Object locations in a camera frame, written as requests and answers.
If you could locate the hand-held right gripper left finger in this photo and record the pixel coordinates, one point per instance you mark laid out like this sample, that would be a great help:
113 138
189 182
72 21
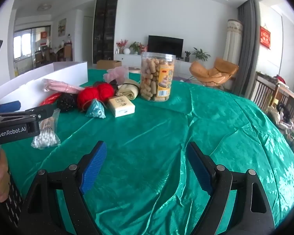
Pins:
94 166

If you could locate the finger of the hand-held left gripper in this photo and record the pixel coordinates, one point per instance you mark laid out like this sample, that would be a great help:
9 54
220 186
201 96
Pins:
9 106
44 111

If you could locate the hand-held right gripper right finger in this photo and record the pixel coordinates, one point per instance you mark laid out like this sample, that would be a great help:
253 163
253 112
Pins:
198 166

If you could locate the red plastic packet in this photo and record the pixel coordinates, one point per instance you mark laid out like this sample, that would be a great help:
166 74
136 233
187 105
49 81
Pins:
51 99

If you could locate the black knitted beaded cloth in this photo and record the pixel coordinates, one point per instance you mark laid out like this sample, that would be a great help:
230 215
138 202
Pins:
67 101

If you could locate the cotton swab bag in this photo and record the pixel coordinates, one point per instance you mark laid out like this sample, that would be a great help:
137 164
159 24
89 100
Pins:
47 137

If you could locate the pink face mask pack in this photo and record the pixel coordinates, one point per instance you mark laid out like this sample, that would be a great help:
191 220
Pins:
56 85

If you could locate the red yarn ball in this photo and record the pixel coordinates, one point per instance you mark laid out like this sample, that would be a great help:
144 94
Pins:
88 96

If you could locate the teal patterned sachet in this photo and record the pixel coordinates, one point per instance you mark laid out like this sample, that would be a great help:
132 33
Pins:
95 110

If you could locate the white soap box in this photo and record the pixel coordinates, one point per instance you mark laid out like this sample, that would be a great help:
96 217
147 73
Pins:
120 105

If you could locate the green satin tablecloth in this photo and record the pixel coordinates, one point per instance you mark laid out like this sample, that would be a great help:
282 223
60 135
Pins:
149 139

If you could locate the brown cardboard box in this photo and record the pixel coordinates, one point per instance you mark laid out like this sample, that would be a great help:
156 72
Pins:
107 64

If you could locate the pink mesh bath pouf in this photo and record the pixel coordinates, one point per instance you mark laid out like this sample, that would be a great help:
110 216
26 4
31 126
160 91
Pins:
117 74

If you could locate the beige rolled cloth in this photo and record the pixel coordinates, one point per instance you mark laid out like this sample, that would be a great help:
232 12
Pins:
127 90

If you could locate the orange lounge chair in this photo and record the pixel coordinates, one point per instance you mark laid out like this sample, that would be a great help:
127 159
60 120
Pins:
210 73

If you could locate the dark wooden chair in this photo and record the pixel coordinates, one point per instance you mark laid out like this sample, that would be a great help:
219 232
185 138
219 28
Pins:
264 90

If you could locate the clear snack jar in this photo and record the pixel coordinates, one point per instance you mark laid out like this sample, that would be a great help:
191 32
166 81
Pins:
149 78

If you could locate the white round vase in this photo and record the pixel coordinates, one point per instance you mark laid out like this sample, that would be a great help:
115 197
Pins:
126 51

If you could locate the white television cabinet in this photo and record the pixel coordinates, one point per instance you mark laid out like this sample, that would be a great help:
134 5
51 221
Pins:
132 60

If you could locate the dark glass display cabinet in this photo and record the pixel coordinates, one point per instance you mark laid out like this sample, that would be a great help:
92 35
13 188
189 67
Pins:
105 29

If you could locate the red flower bouquet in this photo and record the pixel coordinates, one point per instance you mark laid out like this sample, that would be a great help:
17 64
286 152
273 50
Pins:
122 44

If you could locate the round ceiling lamp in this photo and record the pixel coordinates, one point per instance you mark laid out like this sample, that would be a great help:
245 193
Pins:
44 7

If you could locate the small dark potted plant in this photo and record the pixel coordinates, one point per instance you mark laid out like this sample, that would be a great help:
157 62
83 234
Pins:
187 55

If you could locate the green leafy potted plant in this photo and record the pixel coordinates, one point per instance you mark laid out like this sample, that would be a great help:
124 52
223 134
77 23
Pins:
136 47

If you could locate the broad leaf potted plant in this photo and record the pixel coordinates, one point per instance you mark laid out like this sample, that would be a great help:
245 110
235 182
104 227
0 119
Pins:
201 53

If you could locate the cluttered wooden side table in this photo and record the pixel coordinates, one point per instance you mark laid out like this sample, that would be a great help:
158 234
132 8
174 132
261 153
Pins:
289 95

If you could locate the black television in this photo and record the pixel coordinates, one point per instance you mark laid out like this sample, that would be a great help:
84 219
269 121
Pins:
165 45

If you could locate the covered standing air conditioner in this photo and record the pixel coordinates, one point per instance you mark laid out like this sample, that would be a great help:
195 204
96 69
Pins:
232 41

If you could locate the grey curtain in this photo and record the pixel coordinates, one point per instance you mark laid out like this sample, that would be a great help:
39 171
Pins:
247 41

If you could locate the framed wall painting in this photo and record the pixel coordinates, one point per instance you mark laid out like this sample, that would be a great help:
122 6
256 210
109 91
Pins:
62 27

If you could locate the red wall hanging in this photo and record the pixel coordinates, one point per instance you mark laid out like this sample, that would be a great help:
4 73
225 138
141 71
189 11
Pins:
265 36

